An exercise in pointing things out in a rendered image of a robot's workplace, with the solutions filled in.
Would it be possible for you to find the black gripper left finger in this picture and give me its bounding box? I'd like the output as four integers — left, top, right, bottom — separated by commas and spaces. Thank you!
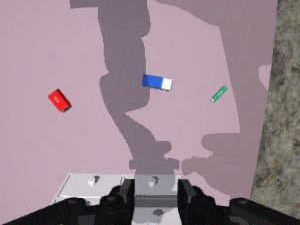
2, 179, 135, 225

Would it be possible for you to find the white chest of drawers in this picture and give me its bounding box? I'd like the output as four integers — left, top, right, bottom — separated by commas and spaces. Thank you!
50, 173, 182, 205

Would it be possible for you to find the red 9v battery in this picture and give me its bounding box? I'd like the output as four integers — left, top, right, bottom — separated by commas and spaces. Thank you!
47, 89, 71, 112

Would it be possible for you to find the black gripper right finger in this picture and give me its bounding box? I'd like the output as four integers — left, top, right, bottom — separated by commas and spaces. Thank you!
177, 179, 300, 225

